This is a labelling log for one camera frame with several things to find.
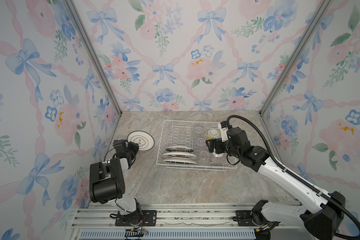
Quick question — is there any green and red rimmed plate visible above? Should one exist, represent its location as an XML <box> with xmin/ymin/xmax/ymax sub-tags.
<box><xmin>162</xmin><ymin>152</ymin><xmax>197</xmax><ymax>160</ymax></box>

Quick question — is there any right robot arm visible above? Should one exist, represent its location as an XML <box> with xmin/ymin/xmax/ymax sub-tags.
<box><xmin>206</xmin><ymin>128</ymin><xmax>345</xmax><ymax>240</ymax></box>

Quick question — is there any yellow patterned ceramic bowl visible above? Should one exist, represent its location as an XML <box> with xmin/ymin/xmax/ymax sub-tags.
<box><xmin>204</xmin><ymin>129</ymin><xmax>221</xmax><ymax>140</ymax></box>

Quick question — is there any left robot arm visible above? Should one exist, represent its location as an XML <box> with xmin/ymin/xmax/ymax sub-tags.
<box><xmin>89</xmin><ymin>140</ymin><xmax>143</xmax><ymax>226</ymax></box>

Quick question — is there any aluminium corner post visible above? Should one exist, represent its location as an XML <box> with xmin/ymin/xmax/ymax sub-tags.
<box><xmin>62</xmin><ymin>0</ymin><xmax>122</xmax><ymax>117</ymax></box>
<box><xmin>259</xmin><ymin>0</ymin><xmax>333</xmax><ymax>117</ymax></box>

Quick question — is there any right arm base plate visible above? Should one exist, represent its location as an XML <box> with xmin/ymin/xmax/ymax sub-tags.
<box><xmin>235</xmin><ymin>209</ymin><xmax>279</xmax><ymax>227</ymax></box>

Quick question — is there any right aluminium corner post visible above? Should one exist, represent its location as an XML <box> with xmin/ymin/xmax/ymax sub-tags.
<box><xmin>259</xmin><ymin>0</ymin><xmax>333</xmax><ymax>117</ymax></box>

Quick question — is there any white plate with green rim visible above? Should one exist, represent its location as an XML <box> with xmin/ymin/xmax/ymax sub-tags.
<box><xmin>127</xmin><ymin>131</ymin><xmax>155</xmax><ymax>151</ymax></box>

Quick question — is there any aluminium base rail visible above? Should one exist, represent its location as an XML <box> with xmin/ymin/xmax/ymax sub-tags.
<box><xmin>66</xmin><ymin>204</ymin><xmax>314</xmax><ymax>240</ymax></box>

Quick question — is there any white wire dish rack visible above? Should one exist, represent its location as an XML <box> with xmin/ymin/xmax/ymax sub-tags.
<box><xmin>156</xmin><ymin>120</ymin><xmax>237</xmax><ymax>171</ymax></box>

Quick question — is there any white plate front of rack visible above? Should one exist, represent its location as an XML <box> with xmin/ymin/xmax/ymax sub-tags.
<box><xmin>164</xmin><ymin>158</ymin><xmax>197</xmax><ymax>165</ymax></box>

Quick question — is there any left aluminium corner post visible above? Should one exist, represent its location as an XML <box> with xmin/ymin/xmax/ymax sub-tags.
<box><xmin>62</xmin><ymin>0</ymin><xmax>122</xmax><ymax>117</ymax></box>

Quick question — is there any clear glass tumbler back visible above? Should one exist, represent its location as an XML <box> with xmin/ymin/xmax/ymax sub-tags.
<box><xmin>194</xmin><ymin>126</ymin><xmax>204</xmax><ymax>134</ymax></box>

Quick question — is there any grey striped ceramic bowl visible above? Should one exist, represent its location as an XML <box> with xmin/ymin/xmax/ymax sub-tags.
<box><xmin>211</xmin><ymin>153</ymin><xmax>225</xmax><ymax>164</ymax></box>

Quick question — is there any clear glass tumbler front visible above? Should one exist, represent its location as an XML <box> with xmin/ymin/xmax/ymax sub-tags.
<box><xmin>199</xmin><ymin>151</ymin><xmax>210</xmax><ymax>162</ymax></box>

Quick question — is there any watermelon pattern plate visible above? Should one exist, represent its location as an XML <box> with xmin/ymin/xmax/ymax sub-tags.
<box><xmin>166</xmin><ymin>145</ymin><xmax>195</xmax><ymax>153</ymax></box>

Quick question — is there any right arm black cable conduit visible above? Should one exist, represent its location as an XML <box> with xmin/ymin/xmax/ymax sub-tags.
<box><xmin>226</xmin><ymin>115</ymin><xmax>360</xmax><ymax>240</ymax></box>

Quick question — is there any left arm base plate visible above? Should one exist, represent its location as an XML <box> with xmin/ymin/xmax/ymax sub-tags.
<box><xmin>115</xmin><ymin>210</ymin><xmax>158</xmax><ymax>228</ymax></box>

